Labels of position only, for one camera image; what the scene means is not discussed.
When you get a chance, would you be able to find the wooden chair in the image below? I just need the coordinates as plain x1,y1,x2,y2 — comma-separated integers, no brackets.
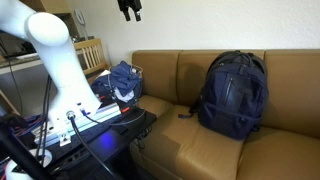
73,37,112,84

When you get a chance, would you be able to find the black tripod pole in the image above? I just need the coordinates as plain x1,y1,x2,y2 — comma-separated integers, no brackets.
0,113,51,180

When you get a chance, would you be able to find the tan leather sofa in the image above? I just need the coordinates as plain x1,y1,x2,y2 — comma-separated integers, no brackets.
129,49,320,180

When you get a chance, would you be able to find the grey countertop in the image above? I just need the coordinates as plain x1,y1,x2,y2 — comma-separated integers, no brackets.
0,49,84,76

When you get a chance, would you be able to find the thick black cable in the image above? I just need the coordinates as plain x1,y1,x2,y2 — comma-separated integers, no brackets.
65,111,118,180

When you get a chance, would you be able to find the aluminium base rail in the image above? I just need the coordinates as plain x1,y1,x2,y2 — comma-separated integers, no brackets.
31,102,123,148

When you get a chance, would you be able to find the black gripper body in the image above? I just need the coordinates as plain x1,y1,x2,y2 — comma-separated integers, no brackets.
117,0,143,12

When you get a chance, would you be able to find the black cable bundle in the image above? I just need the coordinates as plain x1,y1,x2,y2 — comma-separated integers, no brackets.
34,75,54,161

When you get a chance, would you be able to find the thin black wall cable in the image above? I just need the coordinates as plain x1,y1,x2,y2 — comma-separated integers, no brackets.
5,56,24,116

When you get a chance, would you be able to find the blue backpack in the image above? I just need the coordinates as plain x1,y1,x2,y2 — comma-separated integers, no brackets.
178,53,270,141

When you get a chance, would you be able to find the pile of blue clothes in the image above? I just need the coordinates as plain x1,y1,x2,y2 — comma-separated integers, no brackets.
91,60,144,105

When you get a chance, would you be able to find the white round object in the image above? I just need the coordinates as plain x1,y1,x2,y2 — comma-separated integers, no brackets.
4,148,53,180

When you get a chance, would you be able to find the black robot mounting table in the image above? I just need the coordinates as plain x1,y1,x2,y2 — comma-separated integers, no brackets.
43,104,158,180

